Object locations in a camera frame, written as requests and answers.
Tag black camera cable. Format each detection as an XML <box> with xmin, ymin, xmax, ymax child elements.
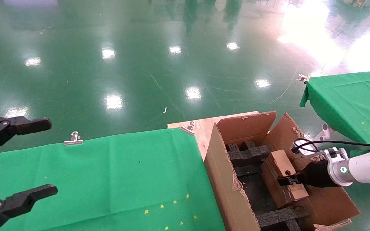
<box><xmin>291</xmin><ymin>138</ymin><xmax>370</xmax><ymax>155</ymax></box>

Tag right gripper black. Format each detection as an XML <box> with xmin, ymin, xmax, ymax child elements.
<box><xmin>277</xmin><ymin>159</ymin><xmax>333</xmax><ymax>188</ymax></box>

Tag white metal table leg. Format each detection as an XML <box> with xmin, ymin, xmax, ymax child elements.
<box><xmin>313</xmin><ymin>124</ymin><xmax>335</xmax><ymax>142</ymax></box>

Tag green table cloth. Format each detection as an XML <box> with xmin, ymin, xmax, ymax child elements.
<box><xmin>0</xmin><ymin>128</ymin><xmax>227</xmax><ymax>231</ymax></box>
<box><xmin>300</xmin><ymin>69</ymin><xmax>370</xmax><ymax>152</ymax></box>

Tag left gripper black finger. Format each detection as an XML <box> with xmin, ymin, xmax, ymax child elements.
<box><xmin>0</xmin><ymin>184</ymin><xmax>58</xmax><ymax>231</ymax></box>
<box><xmin>0</xmin><ymin>115</ymin><xmax>52</xmax><ymax>160</ymax></box>

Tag small brown cardboard box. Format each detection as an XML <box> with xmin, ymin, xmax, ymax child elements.
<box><xmin>260</xmin><ymin>149</ymin><xmax>310</xmax><ymax>209</ymax></box>

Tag grey metal camera bracket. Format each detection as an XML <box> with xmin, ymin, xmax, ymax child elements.
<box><xmin>313</xmin><ymin>147</ymin><xmax>350</xmax><ymax>161</ymax></box>

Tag large open cardboard carton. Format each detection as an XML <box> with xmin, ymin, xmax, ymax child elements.
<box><xmin>203</xmin><ymin>111</ymin><xmax>360</xmax><ymax>231</ymax></box>

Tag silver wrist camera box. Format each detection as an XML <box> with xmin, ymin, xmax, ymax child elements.
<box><xmin>296</xmin><ymin>139</ymin><xmax>321</xmax><ymax>157</ymax></box>

